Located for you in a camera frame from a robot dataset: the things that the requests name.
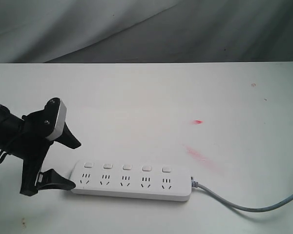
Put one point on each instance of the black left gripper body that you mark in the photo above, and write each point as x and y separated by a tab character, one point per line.
35	148

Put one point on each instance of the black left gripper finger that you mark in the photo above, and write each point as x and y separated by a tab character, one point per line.
68	139
50	179

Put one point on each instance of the white five-outlet power strip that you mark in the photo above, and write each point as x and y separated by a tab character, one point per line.
131	180

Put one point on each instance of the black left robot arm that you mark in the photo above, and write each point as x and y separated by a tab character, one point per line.
11	128

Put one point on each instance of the grey wrinkled backdrop cloth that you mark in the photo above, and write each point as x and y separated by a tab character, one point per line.
145	31

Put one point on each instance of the left wrist camera white-faced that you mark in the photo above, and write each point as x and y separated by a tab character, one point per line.
54	116

